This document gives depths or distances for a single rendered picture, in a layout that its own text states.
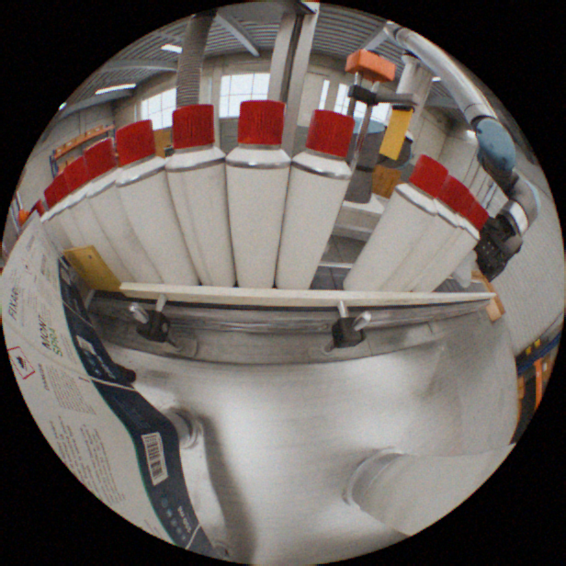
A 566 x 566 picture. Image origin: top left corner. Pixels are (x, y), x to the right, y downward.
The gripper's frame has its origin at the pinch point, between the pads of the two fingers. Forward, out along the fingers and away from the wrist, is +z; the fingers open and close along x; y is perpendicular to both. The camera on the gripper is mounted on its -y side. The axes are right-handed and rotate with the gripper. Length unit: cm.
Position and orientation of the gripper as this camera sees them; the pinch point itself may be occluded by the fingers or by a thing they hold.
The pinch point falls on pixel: (440, 270)
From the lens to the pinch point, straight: 39.1
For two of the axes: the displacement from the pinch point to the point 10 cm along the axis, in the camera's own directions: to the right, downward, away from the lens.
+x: 8.0, 3.4, 5.0
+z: -6.0, 5.1, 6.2
